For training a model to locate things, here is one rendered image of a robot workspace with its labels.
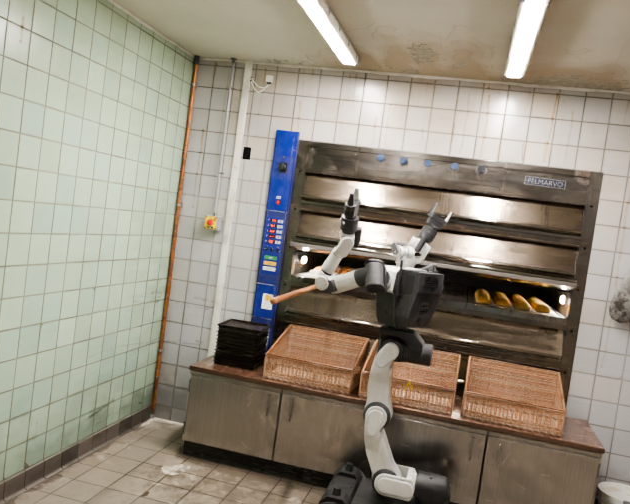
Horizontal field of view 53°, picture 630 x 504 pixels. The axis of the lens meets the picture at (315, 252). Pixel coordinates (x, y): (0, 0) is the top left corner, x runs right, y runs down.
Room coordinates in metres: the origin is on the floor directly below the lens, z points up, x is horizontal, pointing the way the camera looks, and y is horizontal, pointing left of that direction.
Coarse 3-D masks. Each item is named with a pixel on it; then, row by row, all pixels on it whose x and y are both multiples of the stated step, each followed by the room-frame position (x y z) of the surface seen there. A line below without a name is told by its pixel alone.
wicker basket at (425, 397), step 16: (448, 352) 4.06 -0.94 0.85; (368, 368) 3.93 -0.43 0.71; (400, 368) 4.09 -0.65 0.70; (416, 368) 4.07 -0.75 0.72; (432, 368) 4.05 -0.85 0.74; (448, 368) 4.03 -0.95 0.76; (400, 384) 3.67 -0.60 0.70; (416, 384) 3.64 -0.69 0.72; (432, 384) 4.02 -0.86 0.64; (400, 400) 3.66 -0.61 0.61; (416, 400) 3.64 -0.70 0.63; (432, 400) 3.62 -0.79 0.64; (448, 400) 3.60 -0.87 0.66
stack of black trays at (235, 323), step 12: (228, 324) 4.12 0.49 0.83; (240, 324) 4.18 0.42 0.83; (252, 324) 4.24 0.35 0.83; (264, 324) 4.25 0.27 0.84; (228, 336) 4.02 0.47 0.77; (240, 336) 4.01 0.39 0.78; (252, 336) 3.99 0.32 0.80; (264, 336) 4.15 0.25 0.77; (216, 348) 4.06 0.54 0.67; (228, 348) 4.01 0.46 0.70; (240, 348) 4.01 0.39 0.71; (252, 348) 3.99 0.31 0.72; (264, 348) 4.21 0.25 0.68; (216, 360) 4.03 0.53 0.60; (228, 360) 4.01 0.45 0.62; (240, 360) 4.00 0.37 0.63; (252, 360) 3.98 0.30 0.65; (264, 360) 4.21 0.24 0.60
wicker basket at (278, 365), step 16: (288, 336) 4.28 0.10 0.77; (304, 336) 4.26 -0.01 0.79; (320, 336) 4.24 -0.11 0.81; (336, 336) 4.22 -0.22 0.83; (352, 336) 4.20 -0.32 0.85; (272, 352) 3.97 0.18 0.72; (288, 352) 4.25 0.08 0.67; (304, 352) 4.23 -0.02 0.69; (320, 352) 4.21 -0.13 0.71; (336, 352) 4.19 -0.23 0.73; (352, 352) 4.17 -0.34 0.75; (272, 368) 3.85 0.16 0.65; (288, 368) 4.13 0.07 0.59; (304, 368) 3.80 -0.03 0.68; (320, 368) 3.77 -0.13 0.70; (336, 368) 3.75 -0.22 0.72; (352, 368) 3.74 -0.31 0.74; (304, 384) 3.79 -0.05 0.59; (320, 384) 3.77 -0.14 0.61; (336, 384) 3.75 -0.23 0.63; (352, 384) 3.79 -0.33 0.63
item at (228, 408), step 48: (192, 384) 3.91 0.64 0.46; (240, 384) 3.86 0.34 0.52; (288, 384) 3.78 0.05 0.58; (192, 432) 3.90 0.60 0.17; (240, 432) 3.83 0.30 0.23; (288, 432) 3.76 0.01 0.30; (336, 432) 3.69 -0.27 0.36; (432, 432) 3.57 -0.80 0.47; (480, 432) 3.51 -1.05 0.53; (528, 432) 3.47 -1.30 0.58; (576, 432) 3.60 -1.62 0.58; (480, 480) 3.53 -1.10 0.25; (528, 480) 3.45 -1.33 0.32; (576, 480) 3.39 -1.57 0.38
